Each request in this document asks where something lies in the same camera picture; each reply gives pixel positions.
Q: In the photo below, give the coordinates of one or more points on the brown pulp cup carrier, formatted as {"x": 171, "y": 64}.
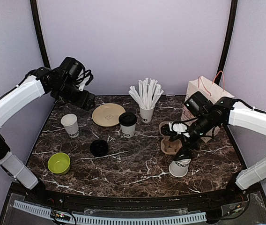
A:
{"x": 167, "y": 147}

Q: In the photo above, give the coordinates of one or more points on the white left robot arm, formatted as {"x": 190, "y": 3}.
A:
{"x": 61, "y": 82}

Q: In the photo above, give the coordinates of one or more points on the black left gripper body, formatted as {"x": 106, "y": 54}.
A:
{"x": 66, "y": 92}

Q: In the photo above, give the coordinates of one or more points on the white paper cups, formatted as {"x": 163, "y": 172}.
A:
{"x": 70, "y": 124}

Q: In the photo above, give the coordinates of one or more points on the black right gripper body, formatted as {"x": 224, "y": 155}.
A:
{"x": 205, "y": 125}

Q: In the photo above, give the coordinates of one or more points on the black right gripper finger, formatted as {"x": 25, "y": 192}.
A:
{"x": 182, "y": 154}
{"x": 189, "y": 153}

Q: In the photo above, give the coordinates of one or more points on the black corner frame post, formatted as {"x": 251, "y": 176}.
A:
{"x": 228, "y": 36}

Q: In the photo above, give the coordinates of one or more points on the green plastic bowl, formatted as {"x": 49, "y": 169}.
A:
{"x": 59, "y": 163}

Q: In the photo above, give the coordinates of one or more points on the paper wrapped straw far right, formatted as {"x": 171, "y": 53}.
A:
{"x": 156, "y": 95}

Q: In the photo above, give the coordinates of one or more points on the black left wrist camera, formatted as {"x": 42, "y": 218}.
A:
{"x": 72, "y": 69}

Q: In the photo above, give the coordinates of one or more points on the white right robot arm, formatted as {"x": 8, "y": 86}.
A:
{"x": 247, "y": 122}

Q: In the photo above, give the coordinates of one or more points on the cream bear paper bag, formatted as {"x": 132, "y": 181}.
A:
{"x": 211, "y": 91}

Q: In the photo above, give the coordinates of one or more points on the white paper coffee cup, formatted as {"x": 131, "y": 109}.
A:
{"x": 128, "y": 131}

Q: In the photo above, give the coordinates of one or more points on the black coffee cup lid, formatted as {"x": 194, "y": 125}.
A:
{"x": 127, "y": 119}

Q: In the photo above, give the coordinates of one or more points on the beige bear plate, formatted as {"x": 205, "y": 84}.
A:
{"x": 107, "y": 115}

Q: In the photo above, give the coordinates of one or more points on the black left frame post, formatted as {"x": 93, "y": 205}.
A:
{"x": 39, "y": 33}

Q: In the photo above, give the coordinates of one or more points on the white paper straw cup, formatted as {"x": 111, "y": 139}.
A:
{"x": 146, "y": 114}

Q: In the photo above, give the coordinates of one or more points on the white perforated cable rail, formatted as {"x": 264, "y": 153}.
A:
{"x": 109, "y": 217}

